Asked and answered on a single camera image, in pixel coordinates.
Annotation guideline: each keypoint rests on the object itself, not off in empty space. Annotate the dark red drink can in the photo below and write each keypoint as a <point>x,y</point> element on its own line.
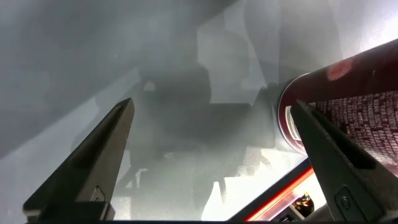
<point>357,77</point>

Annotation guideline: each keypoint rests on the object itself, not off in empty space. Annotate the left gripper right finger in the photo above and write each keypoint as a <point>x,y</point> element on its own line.
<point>335,165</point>

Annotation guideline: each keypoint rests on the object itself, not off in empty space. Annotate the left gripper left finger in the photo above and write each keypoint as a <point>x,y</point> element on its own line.
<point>93,174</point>

